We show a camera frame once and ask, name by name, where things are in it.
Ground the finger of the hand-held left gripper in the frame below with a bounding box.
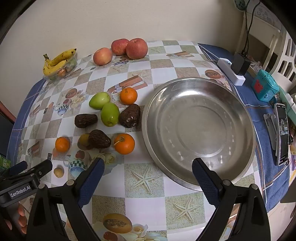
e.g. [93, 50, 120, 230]
[0, 161, 28, 178]
[25, 159, 53, 178]

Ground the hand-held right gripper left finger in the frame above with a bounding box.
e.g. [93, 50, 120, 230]
[26, 158, 105, 241]

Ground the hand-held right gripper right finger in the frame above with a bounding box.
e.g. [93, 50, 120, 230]
[191, 158, 271, 241]

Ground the small orange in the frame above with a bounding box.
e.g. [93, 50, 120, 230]
[55, 137, 71, 153]

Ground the olive yellow plum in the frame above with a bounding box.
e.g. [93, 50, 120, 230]
[77, 133, 92, 150]

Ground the orange with stem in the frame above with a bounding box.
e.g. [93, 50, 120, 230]
[113, 133, 135, 155]

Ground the stainless steel basin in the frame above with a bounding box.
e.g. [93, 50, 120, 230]
[142, 77, 256, 192]

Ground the green jujube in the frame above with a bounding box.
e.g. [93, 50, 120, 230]
[100, 102, 120, 127]
[89, 92, 111, 109]

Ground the large dark brown avocado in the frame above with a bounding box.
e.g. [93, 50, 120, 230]
[119, 103, 141, 128]

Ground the person's left hand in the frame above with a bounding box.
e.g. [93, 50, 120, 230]
[4, 204, 28, 230]

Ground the green carton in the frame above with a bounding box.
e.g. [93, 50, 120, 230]
[0, 154, 11, 171]

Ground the dark chair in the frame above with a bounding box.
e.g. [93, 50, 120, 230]
[0, 101, 16, 156]

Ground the checkered tablecloth with blue border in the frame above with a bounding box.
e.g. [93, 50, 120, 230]
[7, 40, 290, 241]

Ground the grey phone stand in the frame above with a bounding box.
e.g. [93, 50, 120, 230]
[264, 113, 278, 150]

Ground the smartphone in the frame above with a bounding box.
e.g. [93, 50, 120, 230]
[274, 103, 290, 166]

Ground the yellow banana bunch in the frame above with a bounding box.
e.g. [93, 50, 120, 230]
[43, 48, 77, 76]

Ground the teal toy box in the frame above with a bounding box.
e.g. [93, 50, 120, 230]
[252, 70, 280, 102]

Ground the white power strip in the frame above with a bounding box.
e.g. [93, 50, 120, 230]
[217, 58, 246, 86]

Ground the mint green box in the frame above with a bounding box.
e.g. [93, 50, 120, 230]
[277, 86, 296, 112]

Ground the black charger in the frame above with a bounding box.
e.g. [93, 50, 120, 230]
[231, 52, 252, 76]

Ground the pale red apple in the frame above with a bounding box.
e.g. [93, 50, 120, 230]
[93, 47, 113, 66]

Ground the white lattice chair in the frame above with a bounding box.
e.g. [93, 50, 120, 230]
[266, 30, 296, 85]

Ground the teal round object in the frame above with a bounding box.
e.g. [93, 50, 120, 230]
[234, 0, 248, 11]

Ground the black cable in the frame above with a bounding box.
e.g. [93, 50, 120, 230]
[245, 0, 264, 56]
[242, 9, 250, 55]

